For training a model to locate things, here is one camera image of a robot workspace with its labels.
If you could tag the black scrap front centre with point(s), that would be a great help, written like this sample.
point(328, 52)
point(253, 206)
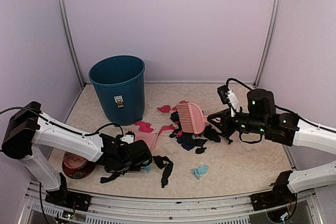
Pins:
point(163, 162)

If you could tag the left aluminium frame post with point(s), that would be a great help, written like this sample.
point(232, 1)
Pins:
point(70, 44)

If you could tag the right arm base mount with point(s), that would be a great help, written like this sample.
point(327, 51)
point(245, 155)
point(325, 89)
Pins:
point(279, 194)

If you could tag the blue plastic waste bin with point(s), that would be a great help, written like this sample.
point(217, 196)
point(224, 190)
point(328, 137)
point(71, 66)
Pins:
point(119, 84)

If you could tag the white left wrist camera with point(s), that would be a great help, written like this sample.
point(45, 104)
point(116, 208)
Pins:
point(127, 138)

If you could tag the right aluminium frame post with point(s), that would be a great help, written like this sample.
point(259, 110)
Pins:
point(268, 42)

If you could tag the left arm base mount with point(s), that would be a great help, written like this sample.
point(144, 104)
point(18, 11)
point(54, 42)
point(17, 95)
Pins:
point(69, 199)

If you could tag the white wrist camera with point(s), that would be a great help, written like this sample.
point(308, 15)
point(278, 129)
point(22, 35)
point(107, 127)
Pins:
point(229, 98)
point(127, 138)

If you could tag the pink scrap centre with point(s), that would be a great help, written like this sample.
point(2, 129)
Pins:
point(166, 128)

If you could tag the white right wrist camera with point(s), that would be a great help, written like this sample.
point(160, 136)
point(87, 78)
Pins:
point(229, 98)

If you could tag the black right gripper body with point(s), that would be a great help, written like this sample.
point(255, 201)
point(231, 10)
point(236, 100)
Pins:
point(229, 129)

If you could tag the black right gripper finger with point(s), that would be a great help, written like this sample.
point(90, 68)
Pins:
point(219, 125)
point(217, 116)

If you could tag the light blue scrap front right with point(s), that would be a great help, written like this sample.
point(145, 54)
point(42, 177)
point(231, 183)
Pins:
point(201, 170)

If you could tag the pink scrap near bin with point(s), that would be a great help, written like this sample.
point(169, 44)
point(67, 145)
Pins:
point(145, 127)

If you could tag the aluminium frame post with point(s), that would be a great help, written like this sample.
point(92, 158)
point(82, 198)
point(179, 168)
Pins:
point(268, 42)
point(70, 44)

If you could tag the small pink scrap back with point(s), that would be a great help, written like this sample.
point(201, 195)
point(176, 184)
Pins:
point(164, 109)

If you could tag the front aluminium rail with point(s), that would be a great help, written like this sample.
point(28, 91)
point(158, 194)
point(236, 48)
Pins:
point(118, 209)

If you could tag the light blue scrap near dustpan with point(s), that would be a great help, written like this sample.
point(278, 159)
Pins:
point(147, 168)

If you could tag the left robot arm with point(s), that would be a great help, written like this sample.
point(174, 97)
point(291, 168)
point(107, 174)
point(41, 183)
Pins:
point(30, 127)

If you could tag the pink plastic hand brush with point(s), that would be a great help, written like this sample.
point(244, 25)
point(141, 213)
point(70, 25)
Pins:
point(191, 118)

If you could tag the pink plastic dustpan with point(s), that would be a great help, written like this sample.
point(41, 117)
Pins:
point(148, 138)

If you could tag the large pink scrap back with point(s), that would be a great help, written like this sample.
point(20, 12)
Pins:
point(175, 108)

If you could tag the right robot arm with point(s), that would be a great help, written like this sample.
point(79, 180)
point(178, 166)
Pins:
point(288, 129)

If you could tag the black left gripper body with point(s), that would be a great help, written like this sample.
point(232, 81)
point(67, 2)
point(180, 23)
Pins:
point(139, 164)

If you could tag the black scrap front left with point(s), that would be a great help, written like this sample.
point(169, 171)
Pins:
point(111, 178)

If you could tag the black and blue scrap pile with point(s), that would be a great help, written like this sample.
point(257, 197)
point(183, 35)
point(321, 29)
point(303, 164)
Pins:
point(189, 140)

